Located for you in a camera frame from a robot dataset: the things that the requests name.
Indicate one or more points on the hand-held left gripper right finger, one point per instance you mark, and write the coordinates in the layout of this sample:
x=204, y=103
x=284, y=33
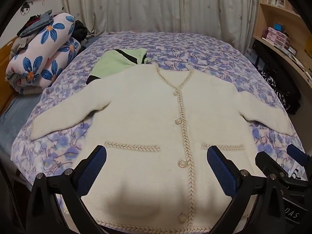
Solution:
x=222, y=173

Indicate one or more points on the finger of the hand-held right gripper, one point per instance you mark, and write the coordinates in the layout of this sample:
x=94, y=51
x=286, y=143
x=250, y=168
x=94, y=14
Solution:
x=296, y=152
x=266, y=162

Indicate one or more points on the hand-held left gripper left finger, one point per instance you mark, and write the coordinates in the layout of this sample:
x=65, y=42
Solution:
x=93, y=166

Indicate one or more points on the white fluffy cardigan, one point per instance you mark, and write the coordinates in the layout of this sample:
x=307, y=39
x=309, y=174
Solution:
x=136, y=117

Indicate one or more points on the black clothes heap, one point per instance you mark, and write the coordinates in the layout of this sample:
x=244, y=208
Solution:
x=80, y=31

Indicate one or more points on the pile of dark clothes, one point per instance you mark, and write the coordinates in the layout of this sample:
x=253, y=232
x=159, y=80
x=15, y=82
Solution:
x=36, y=25

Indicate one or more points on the black white patterned garment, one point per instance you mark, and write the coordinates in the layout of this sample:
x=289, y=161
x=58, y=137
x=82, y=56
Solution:
x=282, y=92

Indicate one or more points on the grey blue bed sheet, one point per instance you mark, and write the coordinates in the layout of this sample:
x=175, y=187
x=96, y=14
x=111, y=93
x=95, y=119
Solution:
x=14, y=117

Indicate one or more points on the green and black garment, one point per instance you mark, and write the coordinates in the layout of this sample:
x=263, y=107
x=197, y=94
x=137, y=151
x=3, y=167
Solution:
x=112, y=61

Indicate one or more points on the white printed box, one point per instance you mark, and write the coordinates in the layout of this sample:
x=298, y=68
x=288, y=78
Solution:
x=251, y=54

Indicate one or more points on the stack of pink boxes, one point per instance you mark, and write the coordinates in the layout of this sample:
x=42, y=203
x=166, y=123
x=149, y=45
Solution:
x=277, y=37

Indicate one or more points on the purple floral bed cover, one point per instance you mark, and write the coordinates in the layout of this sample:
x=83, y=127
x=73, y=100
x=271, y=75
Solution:
x=195, y=51

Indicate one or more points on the wooden bookshelf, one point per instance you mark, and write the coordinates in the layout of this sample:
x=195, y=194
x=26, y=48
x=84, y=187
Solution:
x=292, y=22

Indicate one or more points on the rolled blue flower quilt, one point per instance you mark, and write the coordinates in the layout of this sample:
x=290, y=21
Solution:
x=56, y=36

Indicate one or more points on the white patterned curtain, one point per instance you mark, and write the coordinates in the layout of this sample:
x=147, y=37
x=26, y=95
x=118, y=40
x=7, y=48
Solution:
x=158, y=4

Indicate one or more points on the cartoon face wall sticker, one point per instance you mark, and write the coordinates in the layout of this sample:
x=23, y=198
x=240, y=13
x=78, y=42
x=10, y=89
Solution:
x=25, y=9

